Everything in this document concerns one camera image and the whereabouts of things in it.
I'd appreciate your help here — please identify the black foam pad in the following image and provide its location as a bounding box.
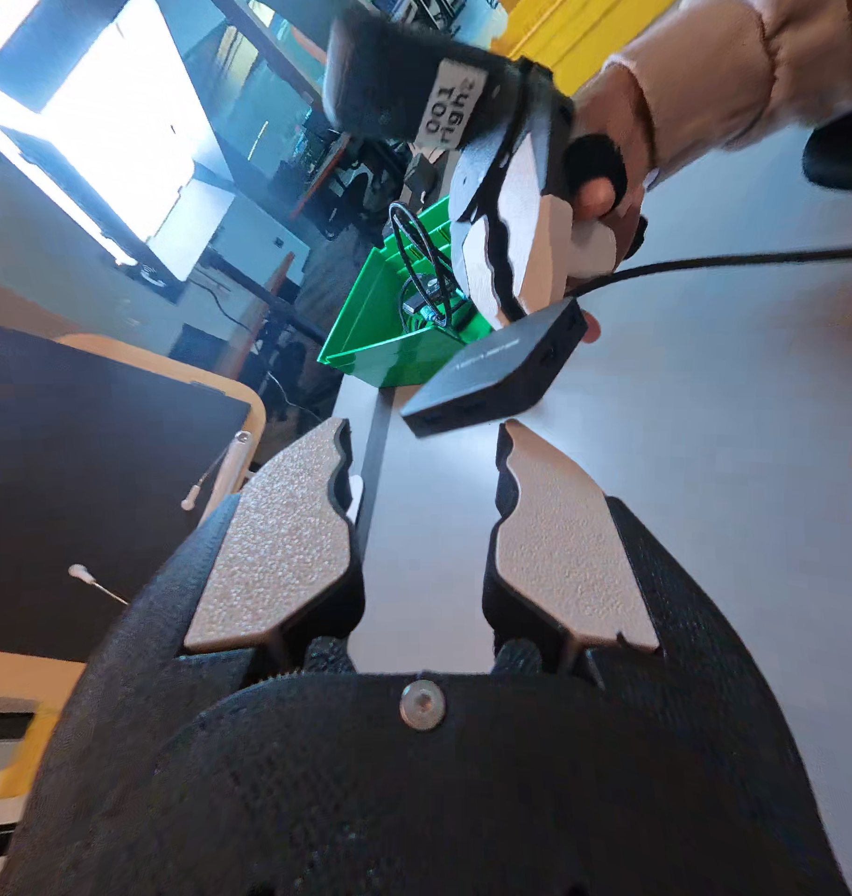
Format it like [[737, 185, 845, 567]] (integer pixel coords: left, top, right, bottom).
[[802, 101, 852, 194]]

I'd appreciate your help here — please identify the bright softbox light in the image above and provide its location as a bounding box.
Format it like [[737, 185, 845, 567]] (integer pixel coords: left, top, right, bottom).
[[0, 0, 240, 281]]

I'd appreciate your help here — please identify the person's right hand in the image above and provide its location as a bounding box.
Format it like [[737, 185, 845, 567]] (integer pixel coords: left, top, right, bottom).
[[566, 63, 668, 347]]

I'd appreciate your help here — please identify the green plastic bin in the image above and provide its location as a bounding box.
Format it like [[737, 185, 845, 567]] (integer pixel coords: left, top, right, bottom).
[[318, 194, 500, 392]]

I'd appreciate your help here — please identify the yellow plastic bin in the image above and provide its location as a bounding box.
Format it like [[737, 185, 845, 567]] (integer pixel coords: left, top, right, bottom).
[[489, 0, 679, 99]]

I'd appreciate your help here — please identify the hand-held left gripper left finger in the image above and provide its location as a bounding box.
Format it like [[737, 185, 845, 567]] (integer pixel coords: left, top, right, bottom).
[[184, 418, 365, 659]]

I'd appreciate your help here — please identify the white tipped pin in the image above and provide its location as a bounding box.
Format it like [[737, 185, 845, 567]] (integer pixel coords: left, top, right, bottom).
[[68, 563, 130, 607], [181, 432, 253, 512]]

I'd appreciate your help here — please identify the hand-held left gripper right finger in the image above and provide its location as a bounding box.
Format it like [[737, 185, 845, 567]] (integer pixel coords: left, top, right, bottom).
[[482, 418, 662, 662]]

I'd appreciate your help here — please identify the black adapter box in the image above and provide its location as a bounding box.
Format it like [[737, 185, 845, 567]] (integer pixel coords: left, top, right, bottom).
[[401, 245, 852, 439]]

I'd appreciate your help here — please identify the person's right forearm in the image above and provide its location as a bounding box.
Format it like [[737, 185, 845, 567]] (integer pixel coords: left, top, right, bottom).
[[601, 0, 852, 158]]

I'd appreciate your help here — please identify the black HDMI cable green plug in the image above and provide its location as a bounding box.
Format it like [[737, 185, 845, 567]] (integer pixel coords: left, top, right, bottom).
[[388, 201, 466, 334]]

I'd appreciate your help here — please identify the black panel with wooden rim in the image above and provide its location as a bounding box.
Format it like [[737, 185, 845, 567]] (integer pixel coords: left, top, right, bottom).
[[0, 315, 268, 666]]

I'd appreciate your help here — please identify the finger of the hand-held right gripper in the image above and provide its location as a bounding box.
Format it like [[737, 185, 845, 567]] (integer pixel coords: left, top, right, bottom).
[[496, 110, 619, 320], [447, 133, 532, 330]]

